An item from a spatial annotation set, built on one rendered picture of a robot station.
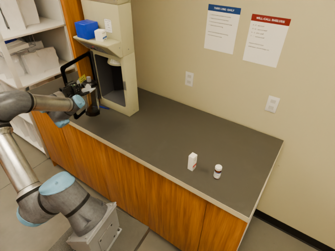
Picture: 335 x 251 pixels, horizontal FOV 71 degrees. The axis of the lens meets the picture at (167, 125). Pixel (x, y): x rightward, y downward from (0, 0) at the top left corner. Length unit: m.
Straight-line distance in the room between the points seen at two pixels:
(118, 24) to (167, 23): 0.44
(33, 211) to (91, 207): 0.21
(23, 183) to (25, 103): 0.32
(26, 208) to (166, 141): 0.89
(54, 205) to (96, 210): 0.15
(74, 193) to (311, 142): 1.44
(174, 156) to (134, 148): 0.27
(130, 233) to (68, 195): 0.37
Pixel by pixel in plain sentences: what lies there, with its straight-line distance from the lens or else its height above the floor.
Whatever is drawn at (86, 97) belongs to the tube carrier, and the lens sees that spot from 1.64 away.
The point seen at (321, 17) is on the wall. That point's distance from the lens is 1.50.
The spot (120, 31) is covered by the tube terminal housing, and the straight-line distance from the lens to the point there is 1.54.
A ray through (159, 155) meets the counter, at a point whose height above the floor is 0.94.
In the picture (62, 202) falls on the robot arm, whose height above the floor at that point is 1.24.
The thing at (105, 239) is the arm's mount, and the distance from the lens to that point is 1.08.
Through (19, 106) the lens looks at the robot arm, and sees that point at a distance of 1.11.
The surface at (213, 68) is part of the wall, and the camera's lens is 1.73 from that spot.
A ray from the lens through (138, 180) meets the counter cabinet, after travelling 1.69.
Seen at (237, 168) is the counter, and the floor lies 0.94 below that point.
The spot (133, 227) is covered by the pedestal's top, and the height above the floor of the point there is 0.94.
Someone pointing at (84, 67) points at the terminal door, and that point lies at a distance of 1.77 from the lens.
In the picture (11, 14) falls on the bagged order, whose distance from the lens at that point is 2.61.
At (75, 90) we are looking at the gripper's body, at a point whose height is 1.28.
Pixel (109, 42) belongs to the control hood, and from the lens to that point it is 1.54.
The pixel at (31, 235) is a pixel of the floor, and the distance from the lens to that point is 2.49.
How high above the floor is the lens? 1.98
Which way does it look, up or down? 38 degrees down
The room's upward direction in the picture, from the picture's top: 1 degrees clockwise
